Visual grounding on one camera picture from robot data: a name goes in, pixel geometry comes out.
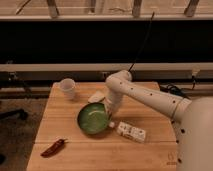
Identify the white plastic cup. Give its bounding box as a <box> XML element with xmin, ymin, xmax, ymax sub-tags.
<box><xmin>59</xmin><ymin>78</ymin><xmax>75</xmax><ymax>100</ymax></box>

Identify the black power cable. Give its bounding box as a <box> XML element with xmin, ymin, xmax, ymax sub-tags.
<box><xmin>159</xmin><ymin>75</ymin><xmax>197</xmax><ymax>99</ymax></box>

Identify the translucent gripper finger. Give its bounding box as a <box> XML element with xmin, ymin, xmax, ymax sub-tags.
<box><xmin>104</xmin><ymin>102</ymin><xmax>110</xmax><ymax>115</ymax></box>

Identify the red chili pepper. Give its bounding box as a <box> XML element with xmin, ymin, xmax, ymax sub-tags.
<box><xmin>41</xmin><ymin>139</ymin><xmax>66</xmax><ymax>158</ymax></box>

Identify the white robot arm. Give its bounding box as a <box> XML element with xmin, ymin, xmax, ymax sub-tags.
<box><xmin>105</xmin><ymin>70</ymin><xmax>213</xmax><ymax>171</ymax></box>

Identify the black office chair base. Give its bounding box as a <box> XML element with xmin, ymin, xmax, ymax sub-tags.
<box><xmin>0</xmin><ymin>109</ymin><xmax>28</xmax><ymax>120</ymax></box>

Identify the black hanging cable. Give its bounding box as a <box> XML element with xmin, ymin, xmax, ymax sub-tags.
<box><xmin>128</xmin><ymin>11</ymin><xmax>156</xmax><ymax>73</ymax></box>

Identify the green ceramic bowl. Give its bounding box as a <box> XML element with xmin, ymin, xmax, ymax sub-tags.
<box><xmin>77</xmin><ymin>102</ymin><xmax>110</xmax><ymax>135</ymax></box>

